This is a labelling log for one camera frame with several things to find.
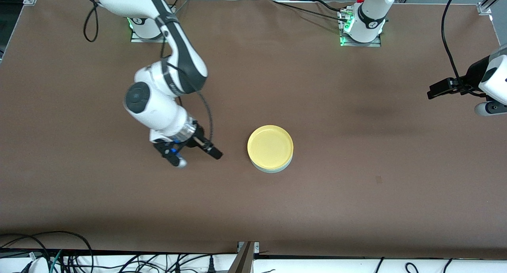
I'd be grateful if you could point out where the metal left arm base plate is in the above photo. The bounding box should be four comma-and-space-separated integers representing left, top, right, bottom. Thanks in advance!
339, 11, 382, 48

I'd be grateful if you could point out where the black looped cable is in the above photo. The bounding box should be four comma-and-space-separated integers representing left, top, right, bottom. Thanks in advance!
0, 231, 94, 273

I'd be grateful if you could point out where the long black table cable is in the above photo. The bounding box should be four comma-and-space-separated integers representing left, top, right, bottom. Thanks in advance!
271, 0, 349, 22

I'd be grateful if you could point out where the yellow round plate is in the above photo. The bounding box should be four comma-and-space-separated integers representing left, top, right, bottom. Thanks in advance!
247, 125, 294, 171

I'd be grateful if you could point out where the white power plug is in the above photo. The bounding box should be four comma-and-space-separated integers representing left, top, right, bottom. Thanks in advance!
24, 257, 50, 273

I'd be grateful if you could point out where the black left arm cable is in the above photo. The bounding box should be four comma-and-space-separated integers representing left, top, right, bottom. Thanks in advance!
441, 0, 465, 87

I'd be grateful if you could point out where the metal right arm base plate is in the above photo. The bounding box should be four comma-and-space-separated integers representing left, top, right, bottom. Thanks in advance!
130, 27, 170, 43

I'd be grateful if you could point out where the aluminium profile beam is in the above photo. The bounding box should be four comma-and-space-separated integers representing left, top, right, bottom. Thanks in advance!
228, 241, 260, 273

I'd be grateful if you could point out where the brown table cover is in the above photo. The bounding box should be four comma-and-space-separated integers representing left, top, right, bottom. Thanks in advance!
0, 0, 507, 254

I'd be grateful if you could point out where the white lower shelf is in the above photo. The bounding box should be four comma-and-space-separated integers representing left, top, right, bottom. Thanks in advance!
0, 252, 507, 273

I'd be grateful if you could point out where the pale green round plate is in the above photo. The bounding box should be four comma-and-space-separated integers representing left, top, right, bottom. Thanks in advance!
250, 154, 294, 174

